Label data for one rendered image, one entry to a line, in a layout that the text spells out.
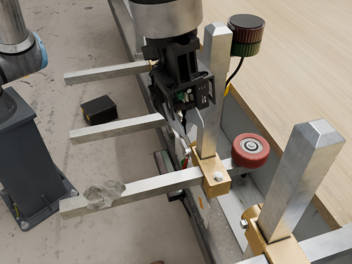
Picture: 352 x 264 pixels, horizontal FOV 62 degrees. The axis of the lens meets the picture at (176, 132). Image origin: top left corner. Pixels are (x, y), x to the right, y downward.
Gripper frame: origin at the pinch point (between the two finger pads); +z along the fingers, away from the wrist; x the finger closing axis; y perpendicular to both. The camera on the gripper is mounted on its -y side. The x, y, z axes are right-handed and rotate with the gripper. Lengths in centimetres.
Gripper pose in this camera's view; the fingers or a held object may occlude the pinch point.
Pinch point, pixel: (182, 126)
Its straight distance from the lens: 53.7
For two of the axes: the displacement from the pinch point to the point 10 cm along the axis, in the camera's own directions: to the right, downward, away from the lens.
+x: 9.1, -3.7, 1.9
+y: 3.9, 6.0, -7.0
